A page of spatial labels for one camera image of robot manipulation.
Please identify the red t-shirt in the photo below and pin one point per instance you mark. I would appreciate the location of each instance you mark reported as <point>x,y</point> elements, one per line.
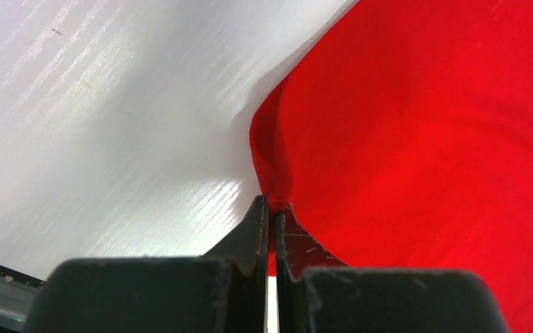
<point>404,138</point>

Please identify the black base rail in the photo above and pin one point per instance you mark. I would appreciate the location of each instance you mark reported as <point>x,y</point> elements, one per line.
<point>17,292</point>

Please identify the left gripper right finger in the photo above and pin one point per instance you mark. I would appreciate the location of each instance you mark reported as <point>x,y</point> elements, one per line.
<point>317,292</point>

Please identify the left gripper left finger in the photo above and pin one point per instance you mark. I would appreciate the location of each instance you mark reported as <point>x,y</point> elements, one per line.
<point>224,290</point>

